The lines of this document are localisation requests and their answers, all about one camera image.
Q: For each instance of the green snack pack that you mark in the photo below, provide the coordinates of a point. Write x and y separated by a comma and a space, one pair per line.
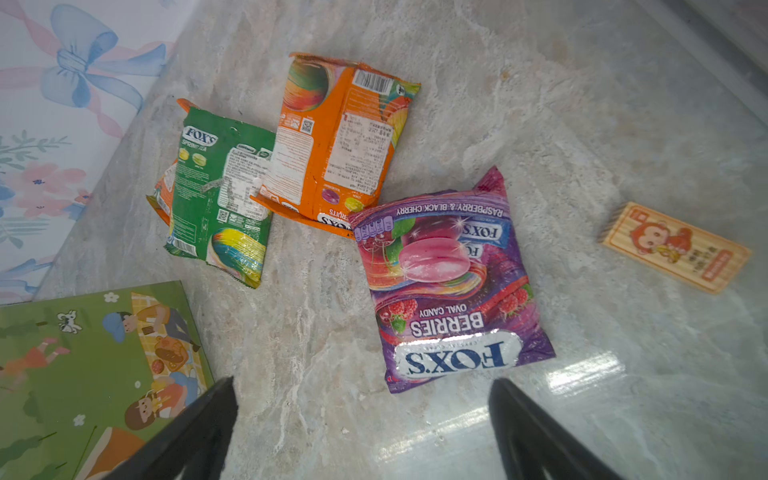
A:
219, 168

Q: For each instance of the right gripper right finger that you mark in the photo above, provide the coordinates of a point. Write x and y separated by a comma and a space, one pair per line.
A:
533, 445

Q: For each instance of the orange snack pack right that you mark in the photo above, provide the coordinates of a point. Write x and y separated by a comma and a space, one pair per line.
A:
338, 129

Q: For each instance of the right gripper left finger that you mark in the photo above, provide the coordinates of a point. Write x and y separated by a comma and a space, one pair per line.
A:
194, 445

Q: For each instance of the white paper bag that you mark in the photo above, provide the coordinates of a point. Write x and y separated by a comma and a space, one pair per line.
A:
87, 381

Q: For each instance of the orange snack pack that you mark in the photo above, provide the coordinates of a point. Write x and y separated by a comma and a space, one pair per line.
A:
338, 129
161, 199

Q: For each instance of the purple snack pack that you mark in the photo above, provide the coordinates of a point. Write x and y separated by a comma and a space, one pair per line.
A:
450, 291

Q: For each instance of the orange snack pack back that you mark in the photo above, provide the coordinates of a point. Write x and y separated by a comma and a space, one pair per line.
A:
161, 199

